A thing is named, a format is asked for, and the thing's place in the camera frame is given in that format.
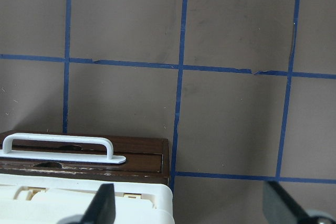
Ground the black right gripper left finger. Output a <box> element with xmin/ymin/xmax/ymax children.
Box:
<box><xmin>59</xmin><ymin>184</ymin><xmax>116</xmax><ymax>224</ymax></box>

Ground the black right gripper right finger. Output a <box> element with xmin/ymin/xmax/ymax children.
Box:
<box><xmin>262</xmin><ymin>181</ymin><xmax>335</xmax><ymax>224</ymax></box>

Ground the wooden drawer with white handle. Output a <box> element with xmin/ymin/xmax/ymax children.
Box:
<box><xmin>1</xmin><ymin>132</ymin><xmax>169</xmax><ymax>174</ymax></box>

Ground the dark wooden drawer cabinet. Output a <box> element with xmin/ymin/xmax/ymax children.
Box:
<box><xmin>1</xmin><ymin>135</ymin><xmax>170</xmax><ymax>185</ymax></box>

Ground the cream plastic crate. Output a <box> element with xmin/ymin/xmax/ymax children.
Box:
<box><xmin>1</xmin><ymin>174</ymin><xmax>175</xmax><ymax>223</ymax></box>

